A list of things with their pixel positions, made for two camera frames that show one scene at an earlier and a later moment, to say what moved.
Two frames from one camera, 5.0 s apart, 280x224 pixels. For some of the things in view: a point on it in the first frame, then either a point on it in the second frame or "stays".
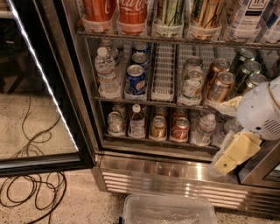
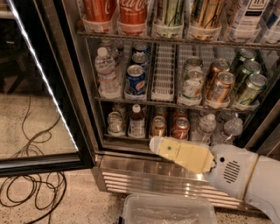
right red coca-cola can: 132,12 stays
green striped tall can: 173,12 stays
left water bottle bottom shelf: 202,135 stays
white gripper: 257,112 -> 232,169
